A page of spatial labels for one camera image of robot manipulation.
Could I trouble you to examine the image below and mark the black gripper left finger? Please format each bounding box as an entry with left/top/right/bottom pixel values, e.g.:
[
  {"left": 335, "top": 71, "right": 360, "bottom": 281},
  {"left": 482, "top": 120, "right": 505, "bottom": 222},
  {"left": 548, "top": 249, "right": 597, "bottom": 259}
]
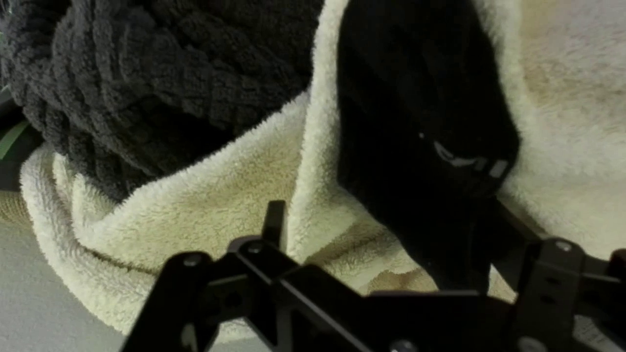
[{"left": 120, "top": 197, "right": 368, "bottom": 352}]

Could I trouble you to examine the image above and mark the cream fluffy towel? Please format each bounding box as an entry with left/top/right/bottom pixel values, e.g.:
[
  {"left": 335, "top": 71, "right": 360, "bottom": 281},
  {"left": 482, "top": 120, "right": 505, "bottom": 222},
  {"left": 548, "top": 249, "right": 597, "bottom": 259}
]
[{"left": 18, "top": 0, "right": 626, "bottom": 343}]

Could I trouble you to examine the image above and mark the dark green-striped garment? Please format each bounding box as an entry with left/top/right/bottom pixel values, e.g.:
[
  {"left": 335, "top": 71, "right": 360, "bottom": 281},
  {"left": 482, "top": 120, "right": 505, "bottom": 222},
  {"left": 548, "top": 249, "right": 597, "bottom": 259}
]
[{"left": 0, "top": 118, "right": 34, "bottom": 191}]

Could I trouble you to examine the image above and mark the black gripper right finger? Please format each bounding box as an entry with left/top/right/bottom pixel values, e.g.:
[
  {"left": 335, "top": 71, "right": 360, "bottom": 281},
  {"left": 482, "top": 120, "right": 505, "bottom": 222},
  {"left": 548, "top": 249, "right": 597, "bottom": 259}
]
[{"left": 488, "top": 197, "right": 626, "bottom": 352}]

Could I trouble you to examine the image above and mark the dark grey knitted sweater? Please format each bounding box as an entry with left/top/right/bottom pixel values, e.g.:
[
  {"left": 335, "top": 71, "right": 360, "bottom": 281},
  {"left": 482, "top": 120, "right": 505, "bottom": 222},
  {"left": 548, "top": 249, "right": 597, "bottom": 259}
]
[{"left": 0, "top": 0, "right": 327, "bottom": 203}]

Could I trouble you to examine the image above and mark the black sock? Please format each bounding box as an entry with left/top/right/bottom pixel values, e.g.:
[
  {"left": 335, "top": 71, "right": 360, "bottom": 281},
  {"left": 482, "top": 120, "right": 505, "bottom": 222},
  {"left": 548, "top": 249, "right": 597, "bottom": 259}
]
[{"left": 335, "top": 0, "right": 525, "bottom": 294}]

